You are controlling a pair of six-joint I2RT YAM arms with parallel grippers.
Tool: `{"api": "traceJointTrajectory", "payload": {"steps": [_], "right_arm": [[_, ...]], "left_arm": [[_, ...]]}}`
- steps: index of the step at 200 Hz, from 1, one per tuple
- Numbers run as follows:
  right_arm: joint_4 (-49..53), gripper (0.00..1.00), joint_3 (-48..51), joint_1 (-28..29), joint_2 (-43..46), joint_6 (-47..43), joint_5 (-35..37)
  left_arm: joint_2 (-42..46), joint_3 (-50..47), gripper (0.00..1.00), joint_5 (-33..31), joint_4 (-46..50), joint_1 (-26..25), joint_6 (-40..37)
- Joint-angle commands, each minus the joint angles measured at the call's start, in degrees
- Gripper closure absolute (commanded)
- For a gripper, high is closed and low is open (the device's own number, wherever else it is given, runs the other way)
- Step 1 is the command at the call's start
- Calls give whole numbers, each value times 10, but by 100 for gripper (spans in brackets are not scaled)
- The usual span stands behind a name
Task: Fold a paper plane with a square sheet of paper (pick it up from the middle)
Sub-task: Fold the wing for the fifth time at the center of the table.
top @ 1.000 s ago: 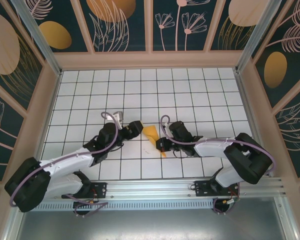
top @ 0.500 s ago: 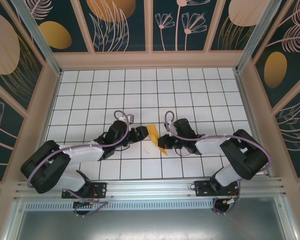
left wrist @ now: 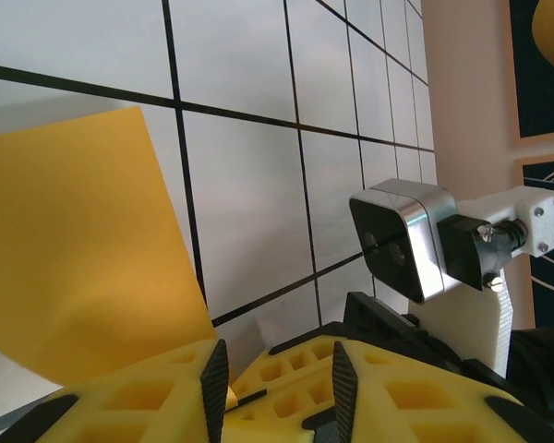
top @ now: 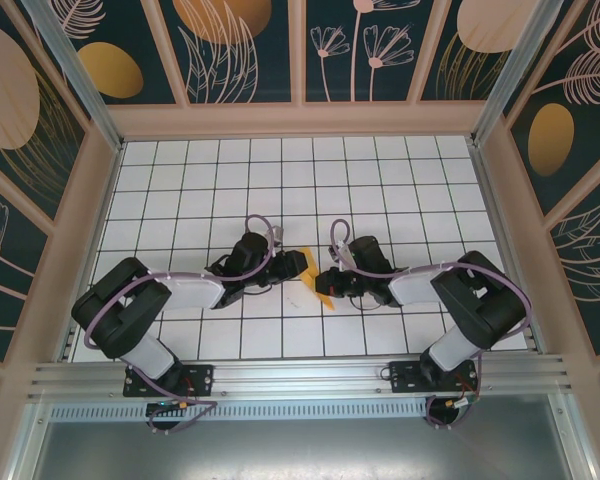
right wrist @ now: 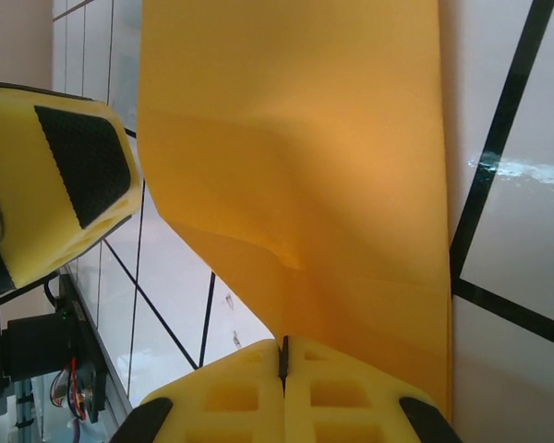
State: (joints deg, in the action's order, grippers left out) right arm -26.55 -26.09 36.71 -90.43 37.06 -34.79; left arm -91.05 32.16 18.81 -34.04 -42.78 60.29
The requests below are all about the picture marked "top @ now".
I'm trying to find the grey metal sheet panel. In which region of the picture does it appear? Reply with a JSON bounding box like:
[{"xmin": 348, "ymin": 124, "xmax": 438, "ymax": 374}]
[{"xmin": 9, "ymin": 419, "xmax": 596, "ymax": 480}]

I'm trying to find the dark panel with gold fern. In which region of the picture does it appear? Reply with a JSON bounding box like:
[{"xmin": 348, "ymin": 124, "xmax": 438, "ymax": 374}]
[{"xmin": 0, "ymin": 0, "xmax": 90, "ymax": 224}]

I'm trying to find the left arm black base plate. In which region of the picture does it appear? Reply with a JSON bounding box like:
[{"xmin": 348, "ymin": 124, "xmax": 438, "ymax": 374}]
[{"xmin": 123, "ymin": 363, "xmax": 216, "ymax": 399}]

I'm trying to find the aluminium mounting rail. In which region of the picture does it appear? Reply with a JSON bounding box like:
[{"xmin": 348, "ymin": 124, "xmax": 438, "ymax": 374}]
[{"xmin": 27, "ymin": 353, "xmax": 577, "ymax": 402}]

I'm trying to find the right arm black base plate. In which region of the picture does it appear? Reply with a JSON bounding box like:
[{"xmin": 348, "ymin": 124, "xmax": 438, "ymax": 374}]
[{"xmin": 388, "ymin": 359, "xmax": 481, "ymax": 395}]

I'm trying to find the dark panel with fern and oval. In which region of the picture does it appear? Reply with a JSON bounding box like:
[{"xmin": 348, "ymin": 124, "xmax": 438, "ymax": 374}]
[{"xmin": 502, "ymin": 0, "xmax": 600, "ymax": 217}]

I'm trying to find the aluminium side rail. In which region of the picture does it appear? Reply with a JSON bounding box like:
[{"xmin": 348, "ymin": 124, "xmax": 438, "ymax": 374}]
[{"xmin": 467, "ymin": 137, "xmax": 547, "ymax": 354}]

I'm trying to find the slotted grey cable duct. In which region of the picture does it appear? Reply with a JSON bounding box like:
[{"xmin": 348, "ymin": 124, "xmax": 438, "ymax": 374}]
[{"xmin": 48, "ymin": 402, "xmax": 554, "ymax": 422}]

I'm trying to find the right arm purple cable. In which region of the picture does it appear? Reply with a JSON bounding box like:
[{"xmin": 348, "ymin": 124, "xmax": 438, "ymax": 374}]
[{"xmin": 329, "ymin": 217, "xmax": 531, "ymax": 432}]

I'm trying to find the aluminium corner post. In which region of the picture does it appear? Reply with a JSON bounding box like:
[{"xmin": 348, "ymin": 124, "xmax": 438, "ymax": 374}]
[
  {"xmin": 471, "ymin": 0, "xmax": 577, "ymax": 148},
  {"xmin": 21, "ymin": 0, "xmax": 127, "ymax": 153}
]

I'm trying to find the dark panel with beige circle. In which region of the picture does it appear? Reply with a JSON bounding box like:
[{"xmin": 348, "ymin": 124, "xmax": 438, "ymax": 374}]
[{"xmin": 418, "ymin": 0, "xmax": 520, "ymax": 103}]

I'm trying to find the dark panel with pink leaves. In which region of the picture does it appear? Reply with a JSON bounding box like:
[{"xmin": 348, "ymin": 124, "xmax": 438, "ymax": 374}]
[{"xmin": 549, "ymin": 174, "xmax": 600, "ymax": 359}]

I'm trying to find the dark panel with single flower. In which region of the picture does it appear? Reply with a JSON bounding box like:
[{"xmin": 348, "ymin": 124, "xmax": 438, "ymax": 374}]
[{"xmin": 0, "ymin": 174, "xmax": 50, "ymax": 364}]

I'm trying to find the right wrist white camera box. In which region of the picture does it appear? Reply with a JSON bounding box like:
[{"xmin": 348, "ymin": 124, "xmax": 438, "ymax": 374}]
[{"xmin": 331, "ymin": 243, "xmax": 355, "ymax": 267}]

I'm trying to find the dark panel with flower drawings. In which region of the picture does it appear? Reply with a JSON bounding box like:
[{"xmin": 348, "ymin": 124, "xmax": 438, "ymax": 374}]
[{"xmin": 304, "ymin": 0, "xmax": 445, "ymax": 104}]

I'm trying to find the dark panel with leaf drawings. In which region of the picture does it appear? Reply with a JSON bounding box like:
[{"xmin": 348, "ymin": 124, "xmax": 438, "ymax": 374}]
[{"xmin": 158, "ymin": 0, "xmax": 294, "ymax": 105}]

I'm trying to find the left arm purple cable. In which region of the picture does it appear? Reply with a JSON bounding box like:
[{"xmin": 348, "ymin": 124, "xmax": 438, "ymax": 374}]
[{"xmin": 83, "ymin": 214, "xmax": 276, "ymax": 436}]

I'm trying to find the dark panel with orange oval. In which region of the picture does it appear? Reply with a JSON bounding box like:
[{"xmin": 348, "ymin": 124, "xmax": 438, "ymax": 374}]
[{"xmin": 72, "ymin": 0, "xmax": 177, "ymax": 106}]

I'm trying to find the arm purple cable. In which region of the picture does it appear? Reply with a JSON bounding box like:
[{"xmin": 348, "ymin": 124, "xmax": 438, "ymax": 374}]
[
  {"xmin": 329, "ymin": 217, "xmax": 531, "ymax": 432},
  {"xmin": 83, "ymin": 214, "xmax": 276, "ymax": 436}
]

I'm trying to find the yellow cloth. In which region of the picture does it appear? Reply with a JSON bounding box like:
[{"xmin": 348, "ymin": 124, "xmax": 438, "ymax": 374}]
[{"xmin": 297, "ymin": 247, "xmax": 338, "ymax": 312}]

